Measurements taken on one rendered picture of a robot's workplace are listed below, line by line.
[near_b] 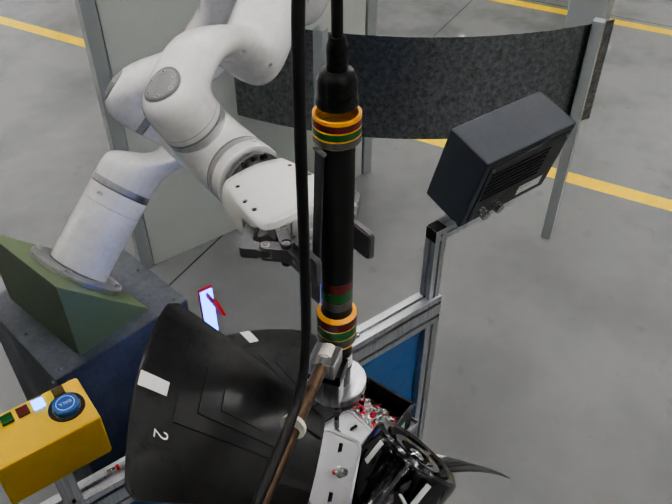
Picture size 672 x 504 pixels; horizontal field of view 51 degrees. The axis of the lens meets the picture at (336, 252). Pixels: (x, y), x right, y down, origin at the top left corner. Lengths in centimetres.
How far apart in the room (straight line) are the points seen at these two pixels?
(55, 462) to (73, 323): 31
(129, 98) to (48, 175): 236
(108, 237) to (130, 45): 123
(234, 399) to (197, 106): 32
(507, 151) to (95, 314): 84
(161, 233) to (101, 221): 155
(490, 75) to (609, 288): 100
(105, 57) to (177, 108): 176
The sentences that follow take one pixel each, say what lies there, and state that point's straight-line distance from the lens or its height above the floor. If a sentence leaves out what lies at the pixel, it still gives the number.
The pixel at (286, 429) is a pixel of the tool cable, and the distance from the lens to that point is 69.
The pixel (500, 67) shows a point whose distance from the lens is 265.
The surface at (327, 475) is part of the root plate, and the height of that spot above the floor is 126.
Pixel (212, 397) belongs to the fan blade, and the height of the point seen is 138.
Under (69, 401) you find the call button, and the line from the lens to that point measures 119.
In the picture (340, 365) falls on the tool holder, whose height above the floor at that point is 137.
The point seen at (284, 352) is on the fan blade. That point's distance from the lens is 107.
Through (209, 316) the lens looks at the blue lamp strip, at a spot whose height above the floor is 113.
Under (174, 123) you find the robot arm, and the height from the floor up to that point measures 157.
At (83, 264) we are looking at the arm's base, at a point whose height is 106.
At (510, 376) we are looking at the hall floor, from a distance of 262.
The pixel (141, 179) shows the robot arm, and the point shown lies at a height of 118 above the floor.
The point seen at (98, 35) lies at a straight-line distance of 252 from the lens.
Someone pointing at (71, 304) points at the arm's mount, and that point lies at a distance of 138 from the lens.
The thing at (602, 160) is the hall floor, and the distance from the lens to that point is 383.
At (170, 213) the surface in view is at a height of 22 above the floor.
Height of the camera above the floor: 197
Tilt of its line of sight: 41 degrees down
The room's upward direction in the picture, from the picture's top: straight up
